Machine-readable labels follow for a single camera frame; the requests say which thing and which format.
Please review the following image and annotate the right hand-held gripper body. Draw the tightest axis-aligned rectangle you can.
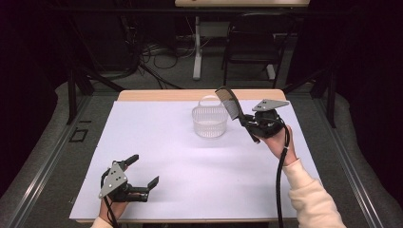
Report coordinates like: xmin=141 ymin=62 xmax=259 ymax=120
xmin=251 ymin=98 xmax=291 ymax=140

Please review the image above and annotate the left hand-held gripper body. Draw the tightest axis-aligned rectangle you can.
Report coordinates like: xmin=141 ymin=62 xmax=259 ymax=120
xmin=98 ymin=161 xmax=150 ymax=203

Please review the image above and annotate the black wide-tooth comb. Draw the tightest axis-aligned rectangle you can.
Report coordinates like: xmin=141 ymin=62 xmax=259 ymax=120
xmin=215 ymin=85 xmax=261 ymax=144

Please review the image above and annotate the white plastic basket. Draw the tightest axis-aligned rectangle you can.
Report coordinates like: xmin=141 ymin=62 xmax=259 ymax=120
xmin=191 ymin=94 xmax=230 ymax=139

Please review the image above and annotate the person's right hand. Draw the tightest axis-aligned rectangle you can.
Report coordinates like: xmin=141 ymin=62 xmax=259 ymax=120
xmin=259 ymin=125 xmax=298 ymax=167

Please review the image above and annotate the person's left hand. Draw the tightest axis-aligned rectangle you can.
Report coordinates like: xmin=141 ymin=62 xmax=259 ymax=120
xmin=98 ymin=199 xmax=130 ymax=225

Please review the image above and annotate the white table sheet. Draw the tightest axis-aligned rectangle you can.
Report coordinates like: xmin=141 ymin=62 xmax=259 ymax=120
xmin=68 ymin=100 xmax=321 ymax=220

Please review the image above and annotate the black metal stand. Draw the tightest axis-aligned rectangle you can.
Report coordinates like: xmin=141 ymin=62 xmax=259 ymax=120
xmin=66 ymin=65 xmax=126 ymax=125
xmin=281 ymin=65 xmax=337 ymax=129

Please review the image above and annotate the wooden table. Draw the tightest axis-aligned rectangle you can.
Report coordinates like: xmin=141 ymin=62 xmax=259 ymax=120
xmin=68 ymin=88 xmax=321 ymax=224

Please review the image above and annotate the black chair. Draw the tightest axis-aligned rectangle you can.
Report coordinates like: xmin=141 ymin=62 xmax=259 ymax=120
xmin=221 ymin=11 xmax=298 ymax=90

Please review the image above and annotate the white-legged desk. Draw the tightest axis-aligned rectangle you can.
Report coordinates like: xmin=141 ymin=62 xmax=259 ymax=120
xmin=174 ymin=0 xmax=311 ymax=82

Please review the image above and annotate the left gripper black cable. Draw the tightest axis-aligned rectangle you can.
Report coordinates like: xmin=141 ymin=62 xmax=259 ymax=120
xmin=100 ymin=169 xmax=120 ymax=228

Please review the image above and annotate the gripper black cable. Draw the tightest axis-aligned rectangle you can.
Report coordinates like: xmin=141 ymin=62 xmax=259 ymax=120
xmin=275 ymin=123 xmax=292 ymax=228
xmin=100 ymin=169 xmax=120 ymax=228

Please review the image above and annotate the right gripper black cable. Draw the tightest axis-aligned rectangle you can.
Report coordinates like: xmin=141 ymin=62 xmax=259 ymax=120
xmin=275 ymin=123 xmax=292 ymax=228

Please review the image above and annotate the bundle of floor cables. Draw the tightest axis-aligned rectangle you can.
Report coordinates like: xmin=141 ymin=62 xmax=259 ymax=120
xmin=122 ymin=15 xmax=198 ymax=90

